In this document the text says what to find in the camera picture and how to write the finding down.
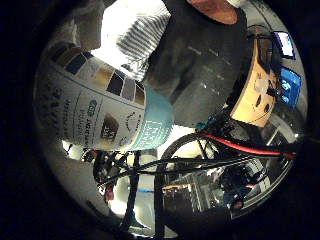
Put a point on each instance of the white screen computer monitor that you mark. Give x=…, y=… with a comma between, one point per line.
x=284, y=44

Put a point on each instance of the black metal stand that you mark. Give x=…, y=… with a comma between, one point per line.
x=133, y=186

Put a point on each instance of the white grey striped cloth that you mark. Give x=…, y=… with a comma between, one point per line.
x=143, y=40

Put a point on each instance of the curved wooden desk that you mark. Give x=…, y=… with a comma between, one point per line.
x=255, y=93

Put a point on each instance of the blue screen computer monitor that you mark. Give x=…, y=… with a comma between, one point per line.
x=290, y=86

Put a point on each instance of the white teal labelled spray bottle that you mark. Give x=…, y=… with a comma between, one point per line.
x=100, y=106

